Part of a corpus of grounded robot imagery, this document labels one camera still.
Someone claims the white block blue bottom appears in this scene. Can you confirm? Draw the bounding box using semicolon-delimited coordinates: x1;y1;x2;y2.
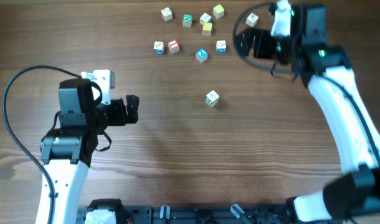
216;40;227;54

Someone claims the white teal-edged block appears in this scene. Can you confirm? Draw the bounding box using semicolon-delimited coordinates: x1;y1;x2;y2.
206;90;220;107

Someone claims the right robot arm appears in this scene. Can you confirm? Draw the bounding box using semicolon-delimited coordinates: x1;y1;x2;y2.
232;1;380;223

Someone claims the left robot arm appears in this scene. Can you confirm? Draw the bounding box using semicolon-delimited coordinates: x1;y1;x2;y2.
36;78;140;223

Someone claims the white picture block far right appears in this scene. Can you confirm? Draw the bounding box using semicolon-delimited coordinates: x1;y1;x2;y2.
245;12;259;27

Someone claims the yellow-green top block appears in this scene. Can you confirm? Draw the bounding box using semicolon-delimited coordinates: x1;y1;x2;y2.
212;4;225;19

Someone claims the yellow block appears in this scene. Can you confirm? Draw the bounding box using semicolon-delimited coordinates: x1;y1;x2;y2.
202;22;212;35

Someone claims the white block blue base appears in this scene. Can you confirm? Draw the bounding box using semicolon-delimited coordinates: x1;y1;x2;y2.
153;41;164;55

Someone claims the blue P block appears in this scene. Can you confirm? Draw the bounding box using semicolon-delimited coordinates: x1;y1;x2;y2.
196;48;208;63

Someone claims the white block blue side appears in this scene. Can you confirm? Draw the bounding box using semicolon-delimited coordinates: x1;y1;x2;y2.
200;12;212;25

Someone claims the red L block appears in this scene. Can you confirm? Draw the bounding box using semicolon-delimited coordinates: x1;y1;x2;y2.
168;40;180;54

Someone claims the green N block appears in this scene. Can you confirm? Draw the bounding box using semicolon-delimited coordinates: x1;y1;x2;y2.
183;14;192;27

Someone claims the white block top left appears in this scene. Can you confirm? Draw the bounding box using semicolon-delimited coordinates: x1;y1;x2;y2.
161;7;173;22

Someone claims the left black camera cable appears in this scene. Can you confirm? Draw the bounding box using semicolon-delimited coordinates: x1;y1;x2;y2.
2;65;83;224

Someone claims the black camera cable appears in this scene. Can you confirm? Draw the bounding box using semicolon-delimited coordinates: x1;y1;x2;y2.
2;65;83;224
232;2;380;224

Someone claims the right black camera cable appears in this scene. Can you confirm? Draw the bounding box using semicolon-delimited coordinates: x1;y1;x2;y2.
232;2;380;224

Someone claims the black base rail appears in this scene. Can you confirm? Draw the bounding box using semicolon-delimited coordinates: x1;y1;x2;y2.
74;198;302;224

